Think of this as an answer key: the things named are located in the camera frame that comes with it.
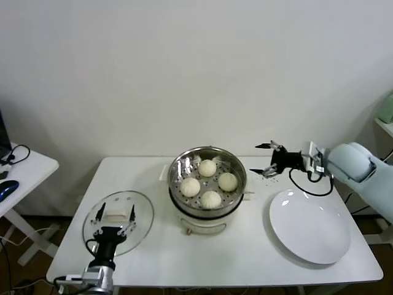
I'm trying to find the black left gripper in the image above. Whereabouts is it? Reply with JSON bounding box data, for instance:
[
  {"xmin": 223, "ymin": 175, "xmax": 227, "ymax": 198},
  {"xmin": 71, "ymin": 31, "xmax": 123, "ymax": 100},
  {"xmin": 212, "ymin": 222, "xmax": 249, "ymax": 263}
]
[{"xmin": 90, "ymin": 202, "xmax": 138, "ymax": 267}]

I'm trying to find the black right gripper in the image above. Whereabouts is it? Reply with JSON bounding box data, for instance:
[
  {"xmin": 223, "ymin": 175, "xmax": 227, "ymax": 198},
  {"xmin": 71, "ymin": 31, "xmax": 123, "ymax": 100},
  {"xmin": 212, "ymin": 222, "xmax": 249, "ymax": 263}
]
[{"xmin": 249, "ymin": 140, "xmax": 305, "ymax": 178}]

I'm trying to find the white steamed baozi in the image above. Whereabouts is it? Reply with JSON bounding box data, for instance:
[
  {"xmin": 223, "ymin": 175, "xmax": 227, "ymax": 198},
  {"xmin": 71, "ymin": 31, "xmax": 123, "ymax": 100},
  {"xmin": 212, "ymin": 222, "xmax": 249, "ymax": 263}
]
[
  {"xmin": 198, "ymin": 159, "xmax": 217, "ymax": 178},
  {"xmin": 217, "ymin": 172, "xmax": 239, "ymax": 192},
  {"xmin": 200, "ymin": 190, "xmax": 222, "ymax": 210},
  {"xmin": 180, "ymin": 177, "xmax": 201, "ymax": 198}
]

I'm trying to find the stainless steel steamer basket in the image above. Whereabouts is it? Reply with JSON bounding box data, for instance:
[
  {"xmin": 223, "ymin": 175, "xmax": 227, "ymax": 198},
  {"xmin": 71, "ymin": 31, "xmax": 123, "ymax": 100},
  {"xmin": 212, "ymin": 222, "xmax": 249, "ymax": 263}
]
[{"xmin": 158, "ymin": 146, "xmax": 257, "ymax": 216}]

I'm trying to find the glass pot lid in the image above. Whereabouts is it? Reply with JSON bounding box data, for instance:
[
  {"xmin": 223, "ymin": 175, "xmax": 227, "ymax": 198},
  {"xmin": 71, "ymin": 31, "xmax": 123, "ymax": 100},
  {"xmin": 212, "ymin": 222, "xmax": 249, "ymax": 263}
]
[{"xmin": 82, "ymin": 190, "xmax": 155, "ymax": 259}]

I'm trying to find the white round plate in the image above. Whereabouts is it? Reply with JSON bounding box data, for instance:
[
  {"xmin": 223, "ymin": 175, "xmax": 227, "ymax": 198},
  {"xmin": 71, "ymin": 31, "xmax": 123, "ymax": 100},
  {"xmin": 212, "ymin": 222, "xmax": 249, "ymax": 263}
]
[{"xmin": 269, "ymin": 189, "xmax": 351, "ymax": 266}]

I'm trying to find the white electric cooker pot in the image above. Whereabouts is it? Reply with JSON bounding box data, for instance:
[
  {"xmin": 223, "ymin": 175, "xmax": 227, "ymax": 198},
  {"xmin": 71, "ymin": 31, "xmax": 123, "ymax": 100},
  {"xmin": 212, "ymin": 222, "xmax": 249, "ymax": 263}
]
[{"xmin": 168, "ymin": 184, "xmax": 257, "ymax": 237}]

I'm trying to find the white side desk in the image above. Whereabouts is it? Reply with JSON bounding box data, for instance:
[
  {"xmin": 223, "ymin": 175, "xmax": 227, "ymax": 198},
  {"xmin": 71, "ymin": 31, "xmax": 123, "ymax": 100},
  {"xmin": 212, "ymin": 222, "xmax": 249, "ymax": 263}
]
[{"xmin": 0, "ymin": 141, "xmax": 60, "ymax": 267}]

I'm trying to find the blue computer mouse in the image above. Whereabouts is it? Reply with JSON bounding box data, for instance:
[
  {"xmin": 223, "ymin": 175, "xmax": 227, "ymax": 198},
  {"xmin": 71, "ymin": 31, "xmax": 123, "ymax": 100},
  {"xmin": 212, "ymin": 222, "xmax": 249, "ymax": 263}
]
[{"xmin": 0, "ymin": 180, "xmax": 20, "ymax": 203}]

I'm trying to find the white shelf board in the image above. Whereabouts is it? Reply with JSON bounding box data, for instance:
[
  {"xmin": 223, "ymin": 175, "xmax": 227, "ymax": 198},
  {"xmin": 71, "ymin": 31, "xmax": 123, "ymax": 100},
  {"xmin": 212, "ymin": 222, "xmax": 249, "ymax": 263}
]
[{"xmin": 373, "ymin": 118, "xmax": 393, "ymax": 139}]

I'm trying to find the pale green box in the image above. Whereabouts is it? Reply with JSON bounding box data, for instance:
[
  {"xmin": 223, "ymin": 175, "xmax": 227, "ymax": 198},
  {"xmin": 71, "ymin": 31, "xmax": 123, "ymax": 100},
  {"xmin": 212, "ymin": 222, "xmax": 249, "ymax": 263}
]
[{"xmin": 376, "ymin": 92, "xmax": 393, "ymax": 124}]

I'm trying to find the dark laptop screen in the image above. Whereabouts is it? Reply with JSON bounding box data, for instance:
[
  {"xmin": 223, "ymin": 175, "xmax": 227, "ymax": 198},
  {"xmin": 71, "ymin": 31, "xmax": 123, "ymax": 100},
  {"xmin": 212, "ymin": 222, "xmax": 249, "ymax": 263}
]
[{"xmin": 0, "ymin": 109, "xmax": 12, "ymax": 159}]

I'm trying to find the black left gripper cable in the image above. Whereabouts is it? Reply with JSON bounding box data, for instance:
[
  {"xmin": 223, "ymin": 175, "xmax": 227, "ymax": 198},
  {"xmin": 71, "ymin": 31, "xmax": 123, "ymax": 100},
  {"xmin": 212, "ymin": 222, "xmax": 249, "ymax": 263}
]
[{"xmin": 85, "ymin": 239, "xmax": 99, "ymax": 256}]

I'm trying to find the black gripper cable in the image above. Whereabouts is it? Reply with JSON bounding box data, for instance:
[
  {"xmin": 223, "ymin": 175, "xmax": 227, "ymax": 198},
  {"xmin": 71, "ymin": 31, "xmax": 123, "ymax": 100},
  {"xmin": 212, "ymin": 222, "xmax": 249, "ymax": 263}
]
[
  {"xmin": 85, "ymin": 239, "xmax": 99, "ymax": 256},
  {"xmin": 288, "ymin": 168, "xmax": 335, "ymax": 197}
]

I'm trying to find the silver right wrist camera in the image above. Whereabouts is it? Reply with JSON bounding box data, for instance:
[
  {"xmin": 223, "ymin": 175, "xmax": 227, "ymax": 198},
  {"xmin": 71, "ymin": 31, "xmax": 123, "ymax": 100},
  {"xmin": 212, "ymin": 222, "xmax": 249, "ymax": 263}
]
[{"xmin": 300, "ymin": 141, "xmax": 326, "ymax": 176}]

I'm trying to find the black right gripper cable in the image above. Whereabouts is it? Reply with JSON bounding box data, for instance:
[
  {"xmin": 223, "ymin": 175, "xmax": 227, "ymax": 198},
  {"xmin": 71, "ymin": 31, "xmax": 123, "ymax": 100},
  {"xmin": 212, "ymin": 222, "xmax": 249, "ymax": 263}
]
[{"xmin": 288, "ymin": 168, "xmax": 335, "ymax": 197}]

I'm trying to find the white floor cable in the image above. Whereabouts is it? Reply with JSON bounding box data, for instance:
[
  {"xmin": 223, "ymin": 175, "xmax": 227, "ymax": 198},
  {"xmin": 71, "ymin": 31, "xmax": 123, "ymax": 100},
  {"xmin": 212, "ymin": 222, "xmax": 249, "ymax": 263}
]
[{"xmin": 0, "ymin": 227, "xmax": 53, "ymax": 246}]

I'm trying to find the black power cable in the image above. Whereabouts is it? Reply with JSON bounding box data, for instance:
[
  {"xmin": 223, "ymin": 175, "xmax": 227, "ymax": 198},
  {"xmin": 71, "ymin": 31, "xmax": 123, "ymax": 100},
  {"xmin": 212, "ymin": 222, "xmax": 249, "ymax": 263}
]
[{"xmin": 343, "ymin": 192, "xmax": 372, "ymax": 216}]

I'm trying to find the black looped desk cable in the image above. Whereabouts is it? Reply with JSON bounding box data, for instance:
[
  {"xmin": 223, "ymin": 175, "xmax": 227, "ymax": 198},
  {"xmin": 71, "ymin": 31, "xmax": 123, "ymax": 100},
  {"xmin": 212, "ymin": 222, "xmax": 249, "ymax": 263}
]
[{"xmin": 0, "ymin": 144, "xmax": 31, "ymax": 168}]

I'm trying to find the grey floor cable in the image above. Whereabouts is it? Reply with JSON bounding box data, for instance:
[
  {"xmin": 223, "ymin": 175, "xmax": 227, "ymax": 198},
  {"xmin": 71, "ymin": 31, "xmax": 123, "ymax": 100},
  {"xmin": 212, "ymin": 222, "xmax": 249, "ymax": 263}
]
[{"xmin": 0, "ymin": 272, "xmax": 67, "ymax": 291}]

